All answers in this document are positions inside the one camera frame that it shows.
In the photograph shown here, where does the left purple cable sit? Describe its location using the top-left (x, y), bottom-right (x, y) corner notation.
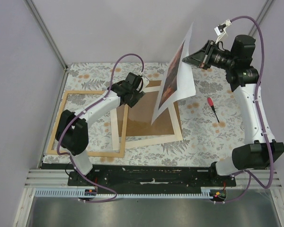
top-left (56, 53), bottom-right (145, 204)

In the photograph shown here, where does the brown fibreboard backing board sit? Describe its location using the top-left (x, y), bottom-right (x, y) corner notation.
top-left (126, 80), bottom-right (175, 137)

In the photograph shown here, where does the sunset landscape photo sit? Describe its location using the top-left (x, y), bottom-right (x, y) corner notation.
top-left (151, 25), bottom-right (196, 122)

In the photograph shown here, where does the wooden picture frame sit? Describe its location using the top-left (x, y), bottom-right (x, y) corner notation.
top-left (46, 90), bottom-right (127, 158)

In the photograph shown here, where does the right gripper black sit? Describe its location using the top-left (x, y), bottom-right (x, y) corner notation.
top-left (184, 40), bottom-right (237, 71)

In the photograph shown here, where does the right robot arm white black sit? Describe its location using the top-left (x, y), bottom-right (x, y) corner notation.
top-left (183, 35), bottom-right (284, 186)

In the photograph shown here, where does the white slotted cable duct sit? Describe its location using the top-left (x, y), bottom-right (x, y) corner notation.
top-left (35, 188), bottom-right (214, 199)

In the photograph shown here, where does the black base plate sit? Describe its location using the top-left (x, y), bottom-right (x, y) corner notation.
top-left (41, 163), bottom-right (237, 196)

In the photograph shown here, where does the red black screwdriver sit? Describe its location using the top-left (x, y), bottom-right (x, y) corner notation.
top-left (207, 97), bottom-right (220, 123)

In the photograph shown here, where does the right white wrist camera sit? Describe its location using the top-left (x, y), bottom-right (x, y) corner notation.
top-left (214, 19), bottom-right (231, 44)

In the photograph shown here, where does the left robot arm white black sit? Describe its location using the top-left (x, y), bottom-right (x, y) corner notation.
top-left (55, 72), bottom-right (149, 186)

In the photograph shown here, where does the aluminium corner post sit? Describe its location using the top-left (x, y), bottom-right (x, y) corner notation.
top-left (248, 0), bottom-right (275, 37)
top-left (25, 0), bottom-right (69, 70)

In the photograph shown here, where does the left aluminium corner post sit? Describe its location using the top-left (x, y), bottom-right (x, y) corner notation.
top-left (25, 0), bottom-right (69, 70)

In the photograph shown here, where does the cream mat board passe-partout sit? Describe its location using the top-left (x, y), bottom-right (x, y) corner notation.
top-left (117, 87), bottom-right (183, 149)

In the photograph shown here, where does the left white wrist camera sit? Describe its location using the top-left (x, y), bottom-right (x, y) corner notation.
top-left (138, 76), bottom-right (150, 92)

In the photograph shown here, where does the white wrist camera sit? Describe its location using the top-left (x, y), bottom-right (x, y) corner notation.
top-left (138, 76), bottom-right (150, 92)
top-left (214, 19), bottom-right (231, 44)

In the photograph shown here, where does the floral patterned table mat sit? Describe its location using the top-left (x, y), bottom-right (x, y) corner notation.
top-left (43, 61), bottom-right (259, 169)

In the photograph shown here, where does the right aluminium corner post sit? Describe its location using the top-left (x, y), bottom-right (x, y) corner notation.
top-left (248, 0), bottom-right (275, 37)

